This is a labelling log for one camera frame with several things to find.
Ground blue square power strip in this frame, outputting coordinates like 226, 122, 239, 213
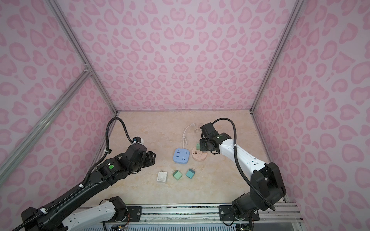
173, 123, 195, 164

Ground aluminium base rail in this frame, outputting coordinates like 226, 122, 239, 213
54, 202, 305, 231

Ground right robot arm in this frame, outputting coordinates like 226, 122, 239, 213
199, 118, 286, 221

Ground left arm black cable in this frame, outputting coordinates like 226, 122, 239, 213
83, 116, 135, 185

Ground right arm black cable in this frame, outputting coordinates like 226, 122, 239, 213
211, 117, 276, 211

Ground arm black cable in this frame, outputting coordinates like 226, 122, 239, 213
211, 117, 276, 211
83, 116, 135, 185

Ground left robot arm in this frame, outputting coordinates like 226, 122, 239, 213
14, 143, 156, 231

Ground left wall aluminium strut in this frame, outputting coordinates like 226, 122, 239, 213
1, 68, 91, 185

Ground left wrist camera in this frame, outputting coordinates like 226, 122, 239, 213
133, 137, 144, 144

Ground light green charger plug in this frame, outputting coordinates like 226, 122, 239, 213
172, 170, 183, 181

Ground pink round power strip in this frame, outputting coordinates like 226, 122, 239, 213
191, 149, 208, 162

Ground teal charger plug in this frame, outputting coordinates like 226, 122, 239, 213
186, 168, 195, 179

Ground white charger plug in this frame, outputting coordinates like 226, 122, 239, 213
157, 171, 168, 183

